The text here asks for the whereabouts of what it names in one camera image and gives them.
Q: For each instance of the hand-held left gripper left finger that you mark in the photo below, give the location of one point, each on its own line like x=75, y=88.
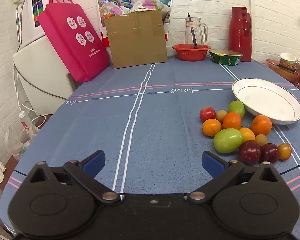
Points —
x=95, y=160

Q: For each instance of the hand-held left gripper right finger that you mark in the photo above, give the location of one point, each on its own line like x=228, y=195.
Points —
x=211, y=161

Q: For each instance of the large green plum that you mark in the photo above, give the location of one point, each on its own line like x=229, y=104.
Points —
x=227, y=140

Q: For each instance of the orange mandarin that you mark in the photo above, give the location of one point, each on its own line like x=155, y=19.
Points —
x=211, y=127
x=231, y=120
x=261, y=125

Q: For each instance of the dark red plum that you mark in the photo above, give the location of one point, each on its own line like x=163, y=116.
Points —
x=270, y=153
x=249, y=152

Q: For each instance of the yellow citrus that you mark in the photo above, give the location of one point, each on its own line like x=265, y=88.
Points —
x=248, y=133

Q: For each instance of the small tan longan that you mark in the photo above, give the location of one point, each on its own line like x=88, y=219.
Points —
x=221, y=115
x=261, y=139

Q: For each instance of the red tomato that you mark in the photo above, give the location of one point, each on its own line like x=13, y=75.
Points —
x=207, y=114

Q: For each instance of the small green plum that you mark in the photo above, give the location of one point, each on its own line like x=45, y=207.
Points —
x=236, y=108

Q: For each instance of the red yellow plum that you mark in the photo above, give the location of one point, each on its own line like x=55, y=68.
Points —
x=285, y=151

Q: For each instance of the white plate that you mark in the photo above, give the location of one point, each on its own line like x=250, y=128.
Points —
x=264, y=100

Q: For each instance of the blue checked tablecloth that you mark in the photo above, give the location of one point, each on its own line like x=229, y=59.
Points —
x=165, y=120

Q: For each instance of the clear plastic bag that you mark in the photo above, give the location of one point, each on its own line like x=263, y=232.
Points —
x=17, y=145

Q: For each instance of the clear plastic bottle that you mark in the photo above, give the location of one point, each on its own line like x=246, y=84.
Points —
x=25, y=122

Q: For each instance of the white water dispenser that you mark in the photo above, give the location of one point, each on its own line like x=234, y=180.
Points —
x=37, y=75

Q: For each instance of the green instant noodle bowl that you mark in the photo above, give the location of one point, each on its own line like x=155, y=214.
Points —
x=226, y=58

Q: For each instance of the red colander bowl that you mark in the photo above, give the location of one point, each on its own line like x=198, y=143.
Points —
x=191, y=53

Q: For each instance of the orange plastic basket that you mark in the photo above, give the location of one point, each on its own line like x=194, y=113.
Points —
x=287, y=74

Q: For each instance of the pink tote bag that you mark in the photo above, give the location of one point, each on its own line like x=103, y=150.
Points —
x=72, y=42

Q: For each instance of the striped paper bowl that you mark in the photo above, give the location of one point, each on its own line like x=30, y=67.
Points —
x=287, y=66

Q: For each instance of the cardboard box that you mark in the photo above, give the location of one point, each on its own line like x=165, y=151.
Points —
x=135, y=45

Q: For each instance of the glass pitcher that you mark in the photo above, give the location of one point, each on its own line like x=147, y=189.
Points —
x=189, y=35

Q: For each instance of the white cup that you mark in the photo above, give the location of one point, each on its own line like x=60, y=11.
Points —
x=288, y=57

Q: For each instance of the red thermos jug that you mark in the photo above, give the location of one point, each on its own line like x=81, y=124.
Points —
x=238, y=35

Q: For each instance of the black stirrer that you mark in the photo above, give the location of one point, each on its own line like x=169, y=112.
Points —
x=192, y=32

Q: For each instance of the white water purifier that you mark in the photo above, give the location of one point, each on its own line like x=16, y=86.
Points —
x=37, y=10

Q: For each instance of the floral cloth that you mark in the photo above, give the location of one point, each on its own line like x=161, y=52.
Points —
x=140, y=3

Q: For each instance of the white wall pipe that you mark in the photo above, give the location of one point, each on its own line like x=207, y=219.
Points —
x=250, y=0

